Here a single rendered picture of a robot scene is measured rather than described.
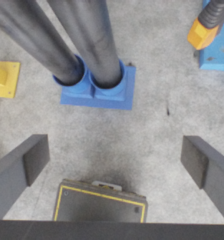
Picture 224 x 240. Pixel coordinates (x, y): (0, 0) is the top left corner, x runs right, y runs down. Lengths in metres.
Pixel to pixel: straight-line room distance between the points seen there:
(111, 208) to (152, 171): 0.51
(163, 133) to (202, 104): 0.45
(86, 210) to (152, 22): 1.84
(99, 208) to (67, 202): 0.25
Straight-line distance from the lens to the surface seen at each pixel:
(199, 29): 0.67
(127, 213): 1.45
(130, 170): 1.70
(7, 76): 2.28
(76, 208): 1.51
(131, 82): 1.77
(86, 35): 0.83
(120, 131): 1.69
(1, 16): 0.90
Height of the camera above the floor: 1.68
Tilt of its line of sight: 79 degrees down
